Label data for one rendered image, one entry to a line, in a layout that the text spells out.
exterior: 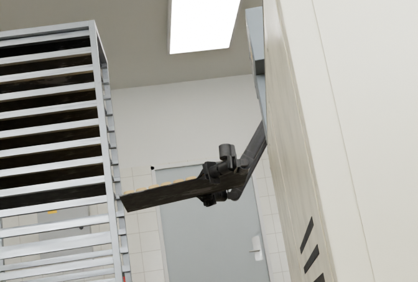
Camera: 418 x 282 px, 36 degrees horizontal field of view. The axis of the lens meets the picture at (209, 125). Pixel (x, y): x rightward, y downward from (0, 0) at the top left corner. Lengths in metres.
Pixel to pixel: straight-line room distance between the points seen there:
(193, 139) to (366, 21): 6.31
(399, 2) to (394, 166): 0.20
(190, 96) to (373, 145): 6.50
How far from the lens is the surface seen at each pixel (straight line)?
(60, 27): 3.18
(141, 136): 7.05
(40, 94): 3.10
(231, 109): 7.19
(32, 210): 2.96
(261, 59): 1.79
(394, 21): 0.79
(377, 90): 0.75
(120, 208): 3.33
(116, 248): 2.84
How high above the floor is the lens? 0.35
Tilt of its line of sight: 17 degrees up
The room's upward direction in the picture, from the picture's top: 9 degrees counter-clockwise
